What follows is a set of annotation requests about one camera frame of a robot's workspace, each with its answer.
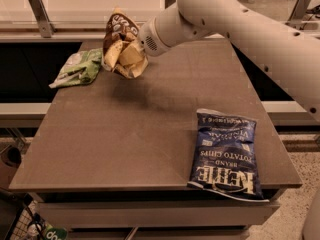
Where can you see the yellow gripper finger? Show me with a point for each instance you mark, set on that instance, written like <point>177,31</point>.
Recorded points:
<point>112,53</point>
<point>132,54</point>

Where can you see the yellow brown chip bag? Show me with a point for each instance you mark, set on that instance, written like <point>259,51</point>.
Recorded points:
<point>121,27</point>

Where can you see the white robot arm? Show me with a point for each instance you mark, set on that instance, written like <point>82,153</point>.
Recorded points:
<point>286,55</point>

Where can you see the green jalapeno chip bag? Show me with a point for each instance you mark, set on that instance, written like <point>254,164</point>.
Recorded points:
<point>81,68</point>

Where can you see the blue Kettle chip bag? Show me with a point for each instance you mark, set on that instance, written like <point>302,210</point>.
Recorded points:
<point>224,159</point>

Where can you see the dark round floor object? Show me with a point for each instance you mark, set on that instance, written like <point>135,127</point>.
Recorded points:
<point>11,156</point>

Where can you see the grey table drawer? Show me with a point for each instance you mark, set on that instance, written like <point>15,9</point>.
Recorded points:
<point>203,213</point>

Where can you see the left metal glass bracket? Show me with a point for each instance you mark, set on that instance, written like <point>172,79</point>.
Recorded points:
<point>45,27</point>

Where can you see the right metal glass bracket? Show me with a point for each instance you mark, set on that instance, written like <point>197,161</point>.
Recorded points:
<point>298,12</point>

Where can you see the wire basket with green label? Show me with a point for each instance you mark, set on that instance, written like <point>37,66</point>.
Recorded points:
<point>29,225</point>

